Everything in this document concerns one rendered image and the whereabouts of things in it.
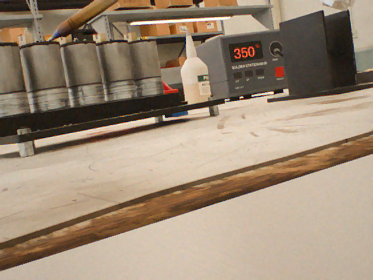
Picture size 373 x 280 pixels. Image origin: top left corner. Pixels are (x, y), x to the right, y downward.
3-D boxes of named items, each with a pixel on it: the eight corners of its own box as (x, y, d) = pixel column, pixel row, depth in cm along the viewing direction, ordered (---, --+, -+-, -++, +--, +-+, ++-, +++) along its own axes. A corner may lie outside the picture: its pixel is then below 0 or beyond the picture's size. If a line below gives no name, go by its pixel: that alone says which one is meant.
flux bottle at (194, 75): (216, 105, 56) (203, 24, 55) (189, 110, 55) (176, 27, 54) (210, 106, 59) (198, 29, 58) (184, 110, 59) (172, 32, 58)
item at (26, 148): (159, 121, 38) (157, 107, 38) (228, 113, 33) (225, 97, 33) (-37, 161, 26) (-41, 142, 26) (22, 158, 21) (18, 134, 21)
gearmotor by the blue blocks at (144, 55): (173, 105, 35) (162, 37, 34) (149, 109, 33) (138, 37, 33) (151, 108, 37) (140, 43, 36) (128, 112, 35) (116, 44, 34)
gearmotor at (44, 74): (80, 121, 29) (66, 39, 28) (46, 127, 27) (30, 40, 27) (60, 123, 30) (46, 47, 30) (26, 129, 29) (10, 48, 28)
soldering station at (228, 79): (297, 91, 69) (288, 27, 68) (228, 102, 66) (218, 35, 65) (252, 96, 84) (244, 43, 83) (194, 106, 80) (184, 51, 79)
